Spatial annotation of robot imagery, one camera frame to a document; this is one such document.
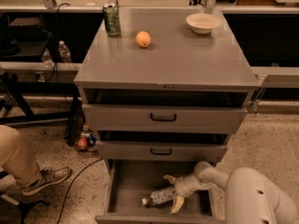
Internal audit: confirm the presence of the blue item on floor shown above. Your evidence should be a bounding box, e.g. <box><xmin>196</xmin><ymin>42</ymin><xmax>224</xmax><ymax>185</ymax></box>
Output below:
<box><xmin>87</xmin><ymin>135</ymin><xmax>96</xmax><ymax>147</ymax></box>

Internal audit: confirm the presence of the grey middle drawer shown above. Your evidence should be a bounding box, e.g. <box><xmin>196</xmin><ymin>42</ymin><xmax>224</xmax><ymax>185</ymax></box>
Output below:
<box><xmin>96</xmin><ymin>141</ymin><xmax>227</xmax><ymax>162</ymax></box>

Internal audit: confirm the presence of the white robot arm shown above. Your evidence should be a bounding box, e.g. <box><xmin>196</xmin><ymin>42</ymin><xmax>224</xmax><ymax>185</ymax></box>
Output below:
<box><xmin>164</xmin><ymin>161</ymin><xmax>298</xmax><ymax>224</ymax></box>

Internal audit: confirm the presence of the clear bottle on shelf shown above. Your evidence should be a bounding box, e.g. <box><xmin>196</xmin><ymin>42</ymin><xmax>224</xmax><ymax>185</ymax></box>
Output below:
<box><xmin>58</xmin><ymin>41</ymin><xmax>72</xmax><ymax>63</ymax></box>
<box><xmin>41</xmin><ymin>49</ymin><xmax>54</xmax><ymax>69</ymax></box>

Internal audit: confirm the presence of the grey open bottom drawer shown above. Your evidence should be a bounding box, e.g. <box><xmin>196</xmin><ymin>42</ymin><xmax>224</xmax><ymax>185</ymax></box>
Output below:
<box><xmin>95</xmin><ymin>160</ymin><xmax>224</xmax><ymax>224</ymax></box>

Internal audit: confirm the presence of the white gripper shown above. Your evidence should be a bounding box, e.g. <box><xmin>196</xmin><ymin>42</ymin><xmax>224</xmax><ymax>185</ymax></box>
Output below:
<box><xmin>163</xmin><ymin>172</ymin><xmax>212</xmax><ymax>215</ymax></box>

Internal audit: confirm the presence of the black chair base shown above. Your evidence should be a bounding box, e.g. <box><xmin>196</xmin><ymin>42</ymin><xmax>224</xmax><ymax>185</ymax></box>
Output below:
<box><xmin>0</xmin><ymin>171</ymin><xmax>50</xmax><ymax>224</ymax></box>

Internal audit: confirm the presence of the clear plastic water bottle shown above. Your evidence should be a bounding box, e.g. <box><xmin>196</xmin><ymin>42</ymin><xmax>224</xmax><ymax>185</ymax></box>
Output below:
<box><xmin>141</xmin><ymin>186</ymin><xmax>176</xmax><ymax>207</ymax></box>

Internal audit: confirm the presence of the grey metal drawer cabinet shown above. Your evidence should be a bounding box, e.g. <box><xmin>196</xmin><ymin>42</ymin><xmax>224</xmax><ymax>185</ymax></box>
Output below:
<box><xmin>74</xmin><ymin>7</ymin><xmax>262</xmax><ymax>173</ymax></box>

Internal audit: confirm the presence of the beige trouser leg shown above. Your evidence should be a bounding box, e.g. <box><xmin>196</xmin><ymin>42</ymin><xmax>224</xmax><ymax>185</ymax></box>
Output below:
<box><xmin>0</xmin><ymin>125</ymin><xmax>41</xmax><ymax>188</ymax></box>

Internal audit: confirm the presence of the black floor cable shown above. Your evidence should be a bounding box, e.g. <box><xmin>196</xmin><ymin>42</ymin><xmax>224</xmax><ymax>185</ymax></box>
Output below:
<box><xmin>55</xmin><ymin>158</ymin><xmax>104</xmax><ymax>224</ymax></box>

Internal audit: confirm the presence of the red apple on floor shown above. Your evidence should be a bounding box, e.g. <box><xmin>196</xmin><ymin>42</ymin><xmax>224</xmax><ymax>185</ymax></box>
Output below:
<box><xmin>77</xmin><ymin>138</ymin><xmax>89</xmax><ymax>150</ymax></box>

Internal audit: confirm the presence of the grey sneaker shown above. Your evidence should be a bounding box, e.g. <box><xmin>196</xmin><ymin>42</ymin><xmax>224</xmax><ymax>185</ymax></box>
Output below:
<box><xmin>21</xmin><ymin>167</ymin><xmax>71</xmax><ymax>196</ymax></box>

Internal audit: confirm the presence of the green soda can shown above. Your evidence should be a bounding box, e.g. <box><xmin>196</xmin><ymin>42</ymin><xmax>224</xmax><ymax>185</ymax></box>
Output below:
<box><xmin>103</xmin><ymin>3</ymin><xmax>121</xmax><ymax>36</ymax></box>

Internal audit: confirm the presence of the black table frame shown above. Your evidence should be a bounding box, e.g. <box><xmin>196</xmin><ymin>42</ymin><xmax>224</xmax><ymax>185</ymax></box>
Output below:
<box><xmin>0</xmin><ymin>67</ymin><xmax>81</xmax><ymax>125</ymax></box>

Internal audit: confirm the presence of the grey top drawer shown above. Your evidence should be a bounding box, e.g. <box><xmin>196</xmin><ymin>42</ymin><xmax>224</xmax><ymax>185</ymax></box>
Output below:
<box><xmin>83</xmin><ymin>105</ymin><xmax>247</xmax><ymax>134</ymax></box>

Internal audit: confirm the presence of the white bowl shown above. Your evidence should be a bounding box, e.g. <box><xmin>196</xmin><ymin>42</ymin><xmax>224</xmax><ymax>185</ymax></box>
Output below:
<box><xmin>186</xmin><ymin>13</ymin><xmax>221</xmax><ymax>35</ymax></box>

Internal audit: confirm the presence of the orange fruit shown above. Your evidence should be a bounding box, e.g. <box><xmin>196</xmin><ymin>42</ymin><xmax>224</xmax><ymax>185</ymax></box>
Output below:
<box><xmin>135</xmin><ymin>31</ymin><xmax>151</xmax><ymax>48</ymax></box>

